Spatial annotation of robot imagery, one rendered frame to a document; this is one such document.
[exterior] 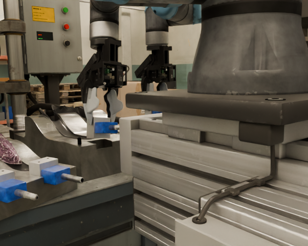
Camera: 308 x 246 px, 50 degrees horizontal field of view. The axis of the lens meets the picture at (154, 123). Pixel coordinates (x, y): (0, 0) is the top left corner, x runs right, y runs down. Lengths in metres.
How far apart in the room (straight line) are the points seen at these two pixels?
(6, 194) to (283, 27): 0.51
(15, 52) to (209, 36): 1.22
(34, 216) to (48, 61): 1.10
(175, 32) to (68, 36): 8.07
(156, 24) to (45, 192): 0.62
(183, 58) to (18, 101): 8.16
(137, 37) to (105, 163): 8.92
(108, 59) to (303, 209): 0.63
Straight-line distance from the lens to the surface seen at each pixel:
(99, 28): 0.86
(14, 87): 1.52
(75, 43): 1.80
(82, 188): 0.81
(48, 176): 0.72
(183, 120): 0.42
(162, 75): 1.08
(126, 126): 0.52
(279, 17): 0.39
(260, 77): 0.36
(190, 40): 9.35
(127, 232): 0.97
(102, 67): 0.81
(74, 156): 0.86
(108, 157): 0.88
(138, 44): 9.74
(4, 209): 0.70
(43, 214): 0.75
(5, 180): 0.69
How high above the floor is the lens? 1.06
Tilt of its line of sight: 9 degrees down
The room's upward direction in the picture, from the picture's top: 1 degrees counter-clockwise
